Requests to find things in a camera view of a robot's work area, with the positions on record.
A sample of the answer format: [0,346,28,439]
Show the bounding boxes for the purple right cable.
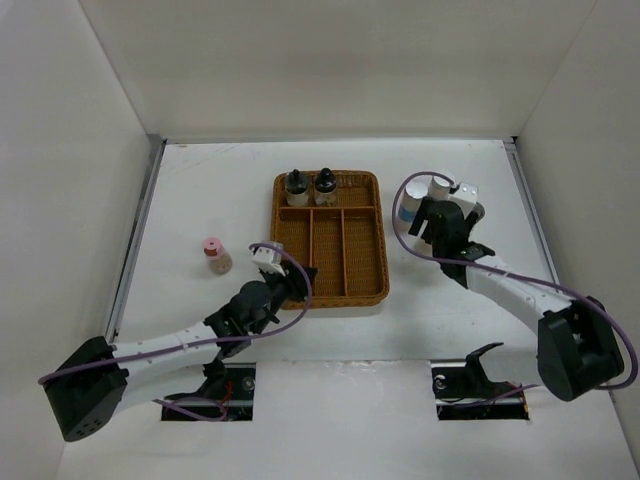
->
[391,171,640,390]

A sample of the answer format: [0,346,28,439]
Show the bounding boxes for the silver-lid jar blue label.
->
[398,180,428,224]

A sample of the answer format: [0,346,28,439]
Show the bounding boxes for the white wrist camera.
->
[448,182,479,217]
[249,241,285,275]

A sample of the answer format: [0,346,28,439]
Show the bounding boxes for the clear-cap white salt bottle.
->
[472,203,486,222]

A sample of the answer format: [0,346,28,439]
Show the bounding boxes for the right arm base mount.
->
[430,342,529,421]

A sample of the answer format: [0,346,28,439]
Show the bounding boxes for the brown wicker tray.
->
[270,170,390,309]

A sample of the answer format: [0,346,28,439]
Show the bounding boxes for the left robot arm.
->
[38,263,318,443]

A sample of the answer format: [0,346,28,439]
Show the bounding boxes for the black-lid jar white powder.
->
[284,169,309,207]

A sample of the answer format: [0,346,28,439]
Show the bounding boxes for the pink-lid spice bottle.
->
[203,237,233,275]

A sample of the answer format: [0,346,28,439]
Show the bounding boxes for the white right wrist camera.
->
[448,182,479,217]

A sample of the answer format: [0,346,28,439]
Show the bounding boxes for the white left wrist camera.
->
[249,241,285,275]

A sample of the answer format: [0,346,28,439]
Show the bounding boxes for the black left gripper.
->
[250,260,316,334]

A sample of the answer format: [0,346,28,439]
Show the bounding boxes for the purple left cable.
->
[38,242,314,422]

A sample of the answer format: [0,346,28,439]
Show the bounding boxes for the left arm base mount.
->
[160,362,257,422]

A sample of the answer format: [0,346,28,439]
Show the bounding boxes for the black-lid jar beige contents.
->
[314,167,337,206]

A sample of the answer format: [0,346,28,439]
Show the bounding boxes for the purple cable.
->
[391,171,640,390]
[38,242,314,422]

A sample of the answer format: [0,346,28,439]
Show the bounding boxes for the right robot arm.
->
[409,198,624,402]

